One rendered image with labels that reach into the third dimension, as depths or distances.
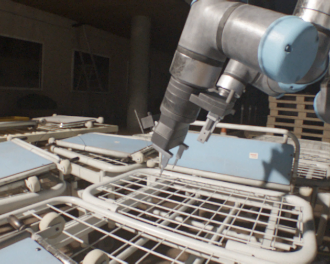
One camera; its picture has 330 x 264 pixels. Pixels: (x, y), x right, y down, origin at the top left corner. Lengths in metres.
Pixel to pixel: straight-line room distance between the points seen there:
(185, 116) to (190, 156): 0.86
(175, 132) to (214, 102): 0.10
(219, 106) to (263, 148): 0.79
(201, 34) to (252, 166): 0.89
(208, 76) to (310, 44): 0.17
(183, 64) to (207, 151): 0.88
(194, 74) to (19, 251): 0.48
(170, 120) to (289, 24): 0.26
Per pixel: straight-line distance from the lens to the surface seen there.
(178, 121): 0.45
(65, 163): 1.08
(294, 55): 0.34
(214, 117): 0.75
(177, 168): 1.35
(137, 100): 6.81
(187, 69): 0.42
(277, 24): 0.34
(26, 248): 0.57
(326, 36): 0.48
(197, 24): 0.41
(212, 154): 1.25
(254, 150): 1.19
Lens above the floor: 0.88
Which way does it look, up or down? 7 degrees down
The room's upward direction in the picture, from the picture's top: 3 degrees clockwise
